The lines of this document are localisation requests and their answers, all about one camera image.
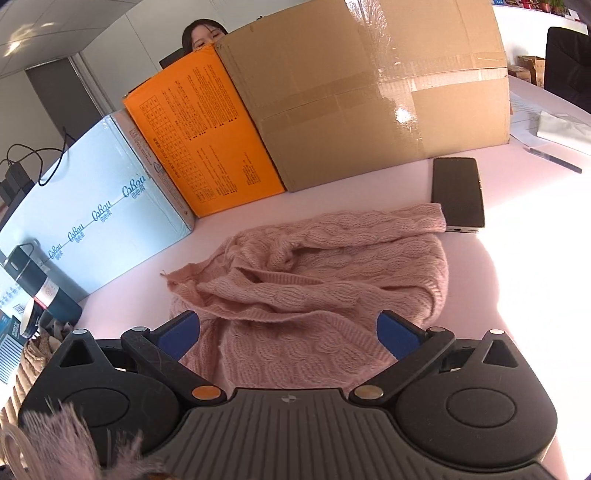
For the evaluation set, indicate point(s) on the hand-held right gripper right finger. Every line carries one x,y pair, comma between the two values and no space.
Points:
392,334

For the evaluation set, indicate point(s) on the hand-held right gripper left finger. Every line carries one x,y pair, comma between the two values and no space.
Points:
182,334

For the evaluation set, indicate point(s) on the pink knit sweater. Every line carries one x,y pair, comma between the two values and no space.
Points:
323,286

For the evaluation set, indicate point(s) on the dark teal thermos bottle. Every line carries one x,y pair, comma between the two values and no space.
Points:
53,297

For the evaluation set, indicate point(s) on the beige quilted jacket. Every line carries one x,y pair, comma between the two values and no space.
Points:
32,367

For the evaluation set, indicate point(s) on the black smartphone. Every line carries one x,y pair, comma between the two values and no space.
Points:
457,194

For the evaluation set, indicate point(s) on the pink furry cloth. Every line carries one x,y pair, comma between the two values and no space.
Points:
60,438

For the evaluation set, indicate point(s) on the light blue carton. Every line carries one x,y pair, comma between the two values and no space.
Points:
92,198

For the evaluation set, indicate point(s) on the dark blue striped box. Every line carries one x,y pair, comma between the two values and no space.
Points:
10,355

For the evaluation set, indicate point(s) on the orange printed box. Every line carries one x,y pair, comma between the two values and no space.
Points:
207,129

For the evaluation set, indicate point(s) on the black charger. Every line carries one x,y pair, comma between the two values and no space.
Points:
14,180

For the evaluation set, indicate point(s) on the brown cardboard box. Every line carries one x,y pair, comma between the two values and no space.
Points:
360,92

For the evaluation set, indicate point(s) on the dark door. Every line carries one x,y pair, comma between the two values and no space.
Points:
62,97

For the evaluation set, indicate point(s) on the white papers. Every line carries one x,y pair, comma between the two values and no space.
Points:
561,127

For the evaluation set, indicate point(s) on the small cardboard box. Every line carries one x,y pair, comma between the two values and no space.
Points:
531,69

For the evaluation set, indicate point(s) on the black chair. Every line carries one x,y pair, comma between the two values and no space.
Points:
568,64

